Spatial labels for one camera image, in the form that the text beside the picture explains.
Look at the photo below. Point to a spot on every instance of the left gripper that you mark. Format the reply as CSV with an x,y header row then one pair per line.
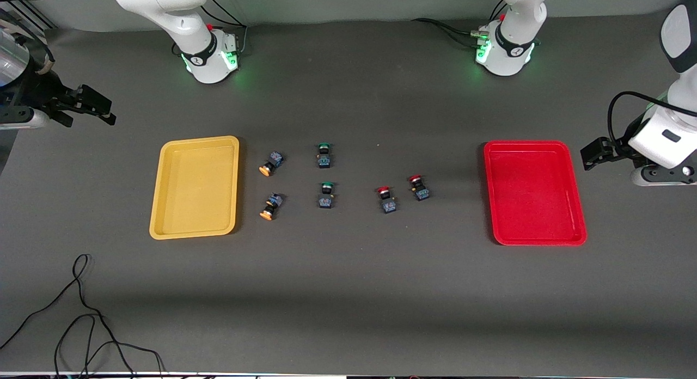
x,y
619,150

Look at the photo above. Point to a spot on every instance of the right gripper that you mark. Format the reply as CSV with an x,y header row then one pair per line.
x,y
44,92

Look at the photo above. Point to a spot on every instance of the yellow push button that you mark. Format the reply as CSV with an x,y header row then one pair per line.
x,y
271,164
271,207

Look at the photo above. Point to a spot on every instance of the red push button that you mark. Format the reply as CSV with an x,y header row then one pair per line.
x,y
419,188
387,200

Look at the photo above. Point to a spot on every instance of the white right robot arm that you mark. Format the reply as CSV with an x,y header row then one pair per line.
x,y
188,25

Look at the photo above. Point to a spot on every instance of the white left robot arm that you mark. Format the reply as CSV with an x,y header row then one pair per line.
x,y
509,47

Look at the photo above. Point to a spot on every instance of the red plastic tray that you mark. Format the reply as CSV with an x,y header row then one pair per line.
x,y
533,194

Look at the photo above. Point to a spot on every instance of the yellow plastic tray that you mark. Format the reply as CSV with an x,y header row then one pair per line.
x,y
196,188

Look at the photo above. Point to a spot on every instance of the green push button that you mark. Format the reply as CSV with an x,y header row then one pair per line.
x,y
324,156
326,196

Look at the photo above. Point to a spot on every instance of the aluminium frame profile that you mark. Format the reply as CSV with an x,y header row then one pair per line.
x,y
30,14

